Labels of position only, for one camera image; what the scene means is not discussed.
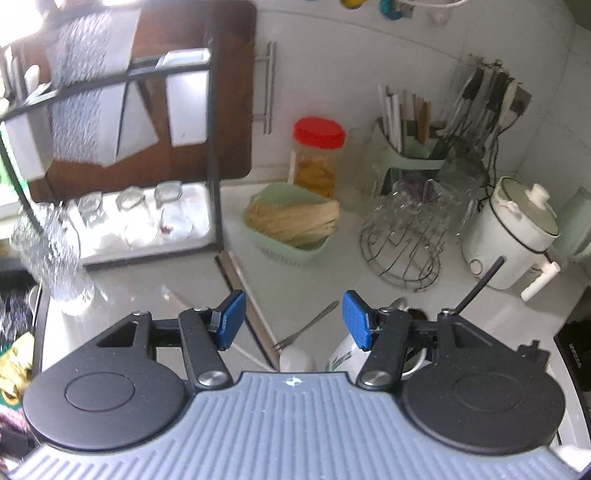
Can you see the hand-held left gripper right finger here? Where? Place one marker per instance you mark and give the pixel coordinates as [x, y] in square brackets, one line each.
[355, 323]

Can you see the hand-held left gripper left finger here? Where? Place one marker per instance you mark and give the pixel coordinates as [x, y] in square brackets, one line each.
[233, 318]

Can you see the white ceramic mug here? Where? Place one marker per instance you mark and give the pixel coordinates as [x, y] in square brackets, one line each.
[344, 355]

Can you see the metal fork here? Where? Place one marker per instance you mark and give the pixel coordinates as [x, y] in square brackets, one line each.
[318, 317]

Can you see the white ceramic spoon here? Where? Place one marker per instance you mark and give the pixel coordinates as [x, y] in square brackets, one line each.
[298, 360]

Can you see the black chopstick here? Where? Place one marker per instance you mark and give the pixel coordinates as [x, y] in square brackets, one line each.
[485, 279]

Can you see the pale green plastic basket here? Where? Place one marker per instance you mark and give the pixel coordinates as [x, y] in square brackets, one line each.
[277, 254]

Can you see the pale dried straw bundle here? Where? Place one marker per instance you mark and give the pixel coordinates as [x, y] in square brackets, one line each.
[295, 219]

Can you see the white drip tray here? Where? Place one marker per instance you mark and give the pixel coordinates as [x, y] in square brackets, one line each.
[115, 254]

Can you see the clear drinking glass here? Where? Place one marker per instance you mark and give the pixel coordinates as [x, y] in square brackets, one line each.
[90, 210]
[131, 207]
[168, 198]

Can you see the clear glass jug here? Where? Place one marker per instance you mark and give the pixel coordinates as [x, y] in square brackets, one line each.
[364, 170]

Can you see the white electric cooker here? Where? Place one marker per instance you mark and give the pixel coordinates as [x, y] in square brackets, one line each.
[498, 235]

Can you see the pale green utensil holder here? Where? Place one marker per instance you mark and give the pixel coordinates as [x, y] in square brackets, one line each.
[415, 161]

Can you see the clear glass pitcher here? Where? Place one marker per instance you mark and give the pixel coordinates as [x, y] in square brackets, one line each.
[461, 184]

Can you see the tall textured glass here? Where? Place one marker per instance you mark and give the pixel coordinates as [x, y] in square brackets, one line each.
[55, 258]

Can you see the red-lidded plastic jar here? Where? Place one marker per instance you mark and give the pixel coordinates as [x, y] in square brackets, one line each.
[318, 131]

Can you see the white rectangular plate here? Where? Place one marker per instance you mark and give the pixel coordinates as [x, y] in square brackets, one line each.
[187, 106]
[27, 147]
[136, 129]

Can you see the kitchen sink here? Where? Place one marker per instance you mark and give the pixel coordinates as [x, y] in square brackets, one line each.
[14, 309]

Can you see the yellow green cloth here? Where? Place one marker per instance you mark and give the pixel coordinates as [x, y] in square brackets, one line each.
[14, 364]

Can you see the pale green container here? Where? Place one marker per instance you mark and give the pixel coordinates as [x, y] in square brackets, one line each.
[575, 221]

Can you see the pink fluffy cloth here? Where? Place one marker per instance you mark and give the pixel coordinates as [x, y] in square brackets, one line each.
[11, 434]

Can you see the row of hanging kitchen tools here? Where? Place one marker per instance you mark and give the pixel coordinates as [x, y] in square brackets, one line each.
[471, 87]

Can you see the grey textured mat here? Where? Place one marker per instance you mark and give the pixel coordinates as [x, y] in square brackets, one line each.
[78, 92]

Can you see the blue round hanging item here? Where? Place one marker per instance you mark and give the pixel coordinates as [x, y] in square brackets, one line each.
[392, 7]

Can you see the yellow hanging item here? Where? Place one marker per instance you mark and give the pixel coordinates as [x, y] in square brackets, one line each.
[353, 2]

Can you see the wall socket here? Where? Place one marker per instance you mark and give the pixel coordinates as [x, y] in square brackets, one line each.
[521, 99]

